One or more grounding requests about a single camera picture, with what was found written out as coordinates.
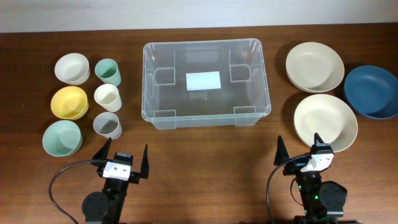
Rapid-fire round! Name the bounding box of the mint green small bowl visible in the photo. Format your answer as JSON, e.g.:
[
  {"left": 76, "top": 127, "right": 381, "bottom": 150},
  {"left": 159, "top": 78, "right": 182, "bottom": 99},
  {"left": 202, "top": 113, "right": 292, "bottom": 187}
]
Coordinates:
[{"left": 42, "top": 120, "right": 83, "bottom": 157}]

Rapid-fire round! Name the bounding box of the mint green cup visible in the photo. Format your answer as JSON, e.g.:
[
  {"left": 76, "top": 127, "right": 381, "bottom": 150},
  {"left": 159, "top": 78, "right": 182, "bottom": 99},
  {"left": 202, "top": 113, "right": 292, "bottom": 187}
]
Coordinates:
[{"left": 95, "top": 58, "right": 121, "bottom": 86}]

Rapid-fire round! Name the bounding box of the yellow small bowl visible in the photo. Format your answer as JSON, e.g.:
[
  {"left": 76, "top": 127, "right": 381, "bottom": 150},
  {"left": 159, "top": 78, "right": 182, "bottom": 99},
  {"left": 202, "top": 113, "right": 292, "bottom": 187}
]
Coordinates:
[{"left": 50, "top": 86, "right": 89, "bottom": 120}]

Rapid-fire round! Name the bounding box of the cream white cup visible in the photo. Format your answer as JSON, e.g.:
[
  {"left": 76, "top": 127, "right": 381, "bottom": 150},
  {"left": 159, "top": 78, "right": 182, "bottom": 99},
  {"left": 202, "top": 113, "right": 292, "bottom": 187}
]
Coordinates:
[{"left": 94, "top": 84, "right": 122, "bottom": 112}]

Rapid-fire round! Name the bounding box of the cream bowl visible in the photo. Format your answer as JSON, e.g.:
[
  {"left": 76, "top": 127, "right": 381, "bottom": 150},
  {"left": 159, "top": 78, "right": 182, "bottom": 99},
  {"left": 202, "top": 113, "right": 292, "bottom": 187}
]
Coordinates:
[{"left": 294, "top": 94, "right": 358, "bottom": 152}]

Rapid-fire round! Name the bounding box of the dark blue bowl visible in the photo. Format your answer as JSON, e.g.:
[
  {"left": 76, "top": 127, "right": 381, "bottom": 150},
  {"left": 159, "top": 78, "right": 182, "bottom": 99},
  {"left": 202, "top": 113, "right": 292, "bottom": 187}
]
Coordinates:
[{"left": 343, "top": 65, "right": 397, "bottom": 119}]

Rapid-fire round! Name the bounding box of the white small bowl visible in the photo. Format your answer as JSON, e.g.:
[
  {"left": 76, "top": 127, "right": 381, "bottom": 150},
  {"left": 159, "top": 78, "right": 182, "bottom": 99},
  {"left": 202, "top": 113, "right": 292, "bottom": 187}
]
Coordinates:
[{"left": 54, "top": 53, "right": 90, "bottom": 85}]

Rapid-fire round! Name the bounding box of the grey cup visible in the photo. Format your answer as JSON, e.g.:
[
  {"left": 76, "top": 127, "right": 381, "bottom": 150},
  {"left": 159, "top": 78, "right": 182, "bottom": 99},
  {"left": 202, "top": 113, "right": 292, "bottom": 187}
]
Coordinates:
[{"left": 93, "top": 112, "right": 123, "bottom": 139}]

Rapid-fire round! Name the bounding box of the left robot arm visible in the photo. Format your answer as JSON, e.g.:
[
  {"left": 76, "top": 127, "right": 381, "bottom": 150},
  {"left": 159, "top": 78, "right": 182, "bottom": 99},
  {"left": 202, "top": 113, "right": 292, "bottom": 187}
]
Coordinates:
[{"left": 82, "top": 138, "right": 149, "bottom": 223}]

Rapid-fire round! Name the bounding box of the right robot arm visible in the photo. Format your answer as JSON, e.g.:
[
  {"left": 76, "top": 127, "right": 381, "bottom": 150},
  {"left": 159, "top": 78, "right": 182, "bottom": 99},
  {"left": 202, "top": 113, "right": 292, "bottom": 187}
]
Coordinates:
[{"left": 274, "top": 133, "right": 348, "bottom": 224}]

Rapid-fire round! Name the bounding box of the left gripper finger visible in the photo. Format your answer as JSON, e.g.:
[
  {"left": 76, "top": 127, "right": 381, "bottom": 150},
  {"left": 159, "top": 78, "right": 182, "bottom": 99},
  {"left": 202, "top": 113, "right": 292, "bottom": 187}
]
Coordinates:
[
  {"left": 140, "top": 144, "right": 149, "bottom": 179},
  {"left": 91, "top": 138, "right": 112, "bottom": 166}
]

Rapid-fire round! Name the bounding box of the white label in container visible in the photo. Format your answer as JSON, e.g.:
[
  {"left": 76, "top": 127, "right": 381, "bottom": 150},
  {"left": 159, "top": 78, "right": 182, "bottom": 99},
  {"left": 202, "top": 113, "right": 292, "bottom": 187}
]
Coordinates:
[{"left": 186, "top": 72, "right": 221, "bottom": 91}]

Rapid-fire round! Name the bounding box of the clear plastic storage container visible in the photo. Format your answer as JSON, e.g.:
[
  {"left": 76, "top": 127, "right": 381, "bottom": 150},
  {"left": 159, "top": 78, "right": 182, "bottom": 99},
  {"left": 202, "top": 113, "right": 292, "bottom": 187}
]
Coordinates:
[{"left": 141, "top": 38, "right": 271, "bottom": 129}]

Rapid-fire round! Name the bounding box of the beige bowl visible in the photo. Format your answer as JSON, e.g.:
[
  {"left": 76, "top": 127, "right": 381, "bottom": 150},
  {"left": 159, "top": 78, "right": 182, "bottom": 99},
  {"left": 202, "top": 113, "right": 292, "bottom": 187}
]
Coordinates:
[{"left": 285, "top": 42, "right": 345, "bottom": 93}]

